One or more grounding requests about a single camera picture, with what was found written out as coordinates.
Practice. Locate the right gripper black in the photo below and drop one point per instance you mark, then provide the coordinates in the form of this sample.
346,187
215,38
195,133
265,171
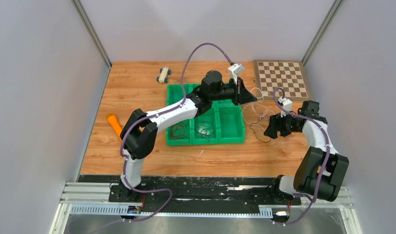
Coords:
275,125

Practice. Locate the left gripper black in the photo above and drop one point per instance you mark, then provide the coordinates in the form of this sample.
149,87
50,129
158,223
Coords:
245,96

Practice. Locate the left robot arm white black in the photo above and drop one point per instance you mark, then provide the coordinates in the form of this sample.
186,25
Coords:
140,132

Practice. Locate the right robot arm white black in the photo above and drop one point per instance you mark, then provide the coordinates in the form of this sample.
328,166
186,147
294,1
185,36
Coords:
322,169

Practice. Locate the green six-compartment tray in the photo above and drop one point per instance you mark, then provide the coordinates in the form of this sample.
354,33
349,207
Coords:
222,124

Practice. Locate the wooden chessboard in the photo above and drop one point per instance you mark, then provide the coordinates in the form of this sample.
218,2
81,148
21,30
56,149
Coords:
287,74

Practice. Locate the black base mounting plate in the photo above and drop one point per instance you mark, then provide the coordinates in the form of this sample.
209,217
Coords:
187,194

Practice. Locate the white blue toy car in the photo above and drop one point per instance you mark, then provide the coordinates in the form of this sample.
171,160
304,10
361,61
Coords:
163,77

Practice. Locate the orange plastic carrot toy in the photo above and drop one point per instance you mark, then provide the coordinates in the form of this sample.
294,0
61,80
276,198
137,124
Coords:
112,119

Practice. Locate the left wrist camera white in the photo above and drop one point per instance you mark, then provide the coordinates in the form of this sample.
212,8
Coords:
234,70

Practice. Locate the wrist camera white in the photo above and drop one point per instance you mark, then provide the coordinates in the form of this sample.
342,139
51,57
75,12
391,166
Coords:
285,106
234,70

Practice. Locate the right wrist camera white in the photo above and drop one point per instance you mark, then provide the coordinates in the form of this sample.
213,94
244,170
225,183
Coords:
285,106

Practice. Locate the aluminium frame rail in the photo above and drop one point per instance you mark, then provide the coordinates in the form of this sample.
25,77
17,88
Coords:
98,193

